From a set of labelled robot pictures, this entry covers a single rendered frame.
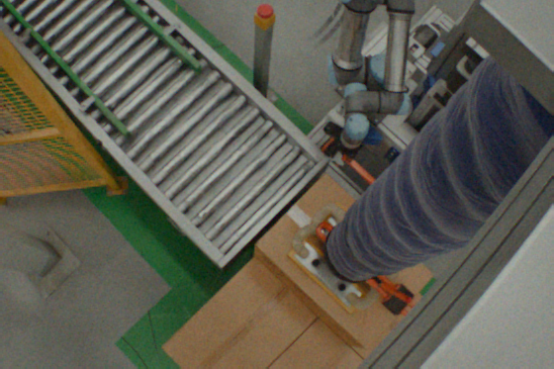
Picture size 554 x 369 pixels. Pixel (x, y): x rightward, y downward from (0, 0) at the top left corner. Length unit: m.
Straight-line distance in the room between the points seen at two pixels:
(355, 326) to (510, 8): 1.96
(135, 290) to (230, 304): 0.77
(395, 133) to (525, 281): 2.28
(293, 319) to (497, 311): 2.51
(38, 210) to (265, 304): 1.48
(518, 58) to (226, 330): 2.35
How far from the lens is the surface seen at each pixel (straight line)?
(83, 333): 3.40
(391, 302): 2.24
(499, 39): 0.51
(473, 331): 0.24
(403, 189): 1.09
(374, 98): 2.04
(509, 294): 0.25
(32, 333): 3.49
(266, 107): 2.86
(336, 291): 2.33
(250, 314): 2.73
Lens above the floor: 3.27
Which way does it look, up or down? 75 degrees down
